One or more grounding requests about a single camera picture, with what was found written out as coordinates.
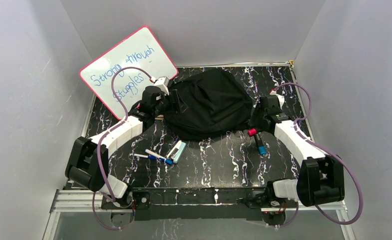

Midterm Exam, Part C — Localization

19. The pink capped black highlighter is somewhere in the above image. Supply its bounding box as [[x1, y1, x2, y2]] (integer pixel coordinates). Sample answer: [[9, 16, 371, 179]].
[[247, 128, 262, 137]]

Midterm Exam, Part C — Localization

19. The blue capped black highlighter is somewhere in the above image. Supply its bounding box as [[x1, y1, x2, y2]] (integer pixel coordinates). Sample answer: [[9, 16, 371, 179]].
[[254, 133, 267, 155]]

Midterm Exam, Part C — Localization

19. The black student backpack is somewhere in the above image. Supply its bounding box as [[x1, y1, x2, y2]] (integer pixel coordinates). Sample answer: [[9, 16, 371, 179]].
[[164, 68, 253, 141]]

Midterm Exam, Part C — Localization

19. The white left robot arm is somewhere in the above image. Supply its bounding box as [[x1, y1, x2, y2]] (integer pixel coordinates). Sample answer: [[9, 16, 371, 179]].
[[65, 85, 187, 208]]

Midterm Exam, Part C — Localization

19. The small wooden block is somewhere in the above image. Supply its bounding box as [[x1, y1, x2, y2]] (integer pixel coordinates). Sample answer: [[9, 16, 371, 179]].
[[155, 115, 164, 121]]

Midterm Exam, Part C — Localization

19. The white eraser block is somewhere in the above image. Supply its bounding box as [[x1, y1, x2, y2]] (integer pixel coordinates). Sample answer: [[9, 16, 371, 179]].
[[166, 140, 187, 164]]

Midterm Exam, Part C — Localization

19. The white blue whiteboard marker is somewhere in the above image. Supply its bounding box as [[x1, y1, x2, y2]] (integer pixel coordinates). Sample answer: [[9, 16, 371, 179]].
[[145, 149, 174, 165]]

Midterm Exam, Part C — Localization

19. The pink framed whiteboard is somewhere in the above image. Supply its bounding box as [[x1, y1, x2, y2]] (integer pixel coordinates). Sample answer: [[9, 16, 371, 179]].
[[79, 26, 178, 120]]

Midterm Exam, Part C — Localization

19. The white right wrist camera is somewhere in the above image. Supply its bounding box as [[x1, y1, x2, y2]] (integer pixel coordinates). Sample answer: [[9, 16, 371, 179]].
[[270, 91, 285, 108]]

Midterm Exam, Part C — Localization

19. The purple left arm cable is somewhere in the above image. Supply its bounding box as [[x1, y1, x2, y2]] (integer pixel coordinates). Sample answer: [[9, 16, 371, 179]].
[[92, 66, 155, 232]]

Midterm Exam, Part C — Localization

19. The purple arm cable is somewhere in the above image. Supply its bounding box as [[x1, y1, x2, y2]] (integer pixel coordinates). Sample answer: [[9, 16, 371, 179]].
[[272, 82, 364, 229], [92, 66, 155, 232]]

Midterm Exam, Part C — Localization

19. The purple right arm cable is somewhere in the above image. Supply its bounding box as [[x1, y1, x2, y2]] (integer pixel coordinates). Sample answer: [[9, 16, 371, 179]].
[[272, 82, 364, 229]]

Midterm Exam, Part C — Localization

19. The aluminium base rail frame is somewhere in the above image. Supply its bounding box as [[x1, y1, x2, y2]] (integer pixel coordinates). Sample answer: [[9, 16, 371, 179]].
[[43, 187, 356, 240]]

